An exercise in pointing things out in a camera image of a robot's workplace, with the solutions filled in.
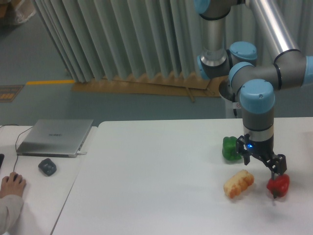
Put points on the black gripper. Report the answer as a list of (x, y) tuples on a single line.
[(263, 151)]

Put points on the red bell pepper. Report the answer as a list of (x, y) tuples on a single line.
[(279, 186)]

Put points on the black computer mouse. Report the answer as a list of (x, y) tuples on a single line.
[(15, 177)]

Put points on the forearm in grey sleeve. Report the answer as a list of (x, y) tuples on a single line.
[(10, 209)]

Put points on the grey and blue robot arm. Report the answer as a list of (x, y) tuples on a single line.
[(250, 85)]

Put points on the green bell pepper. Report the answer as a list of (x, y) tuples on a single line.
[(229, 149)]

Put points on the person's hand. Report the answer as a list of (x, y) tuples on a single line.
[(11, 188)]

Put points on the yellow bread piece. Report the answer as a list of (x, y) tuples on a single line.
[(238, 183)]

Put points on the brown cardboard sheet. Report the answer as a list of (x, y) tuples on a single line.
[(191, 87)]

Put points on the white laptop plug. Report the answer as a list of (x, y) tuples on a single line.
[(81, 153)]

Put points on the silver laptop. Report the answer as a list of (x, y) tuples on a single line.
[(55, 138)]

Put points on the grey pleated curtain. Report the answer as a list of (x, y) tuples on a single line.
[(134, 39)]

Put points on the dark grey round gadget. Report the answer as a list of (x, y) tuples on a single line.
[(47, 167)]

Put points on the black keyboard edge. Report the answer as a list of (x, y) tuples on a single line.
[(2, 156)]

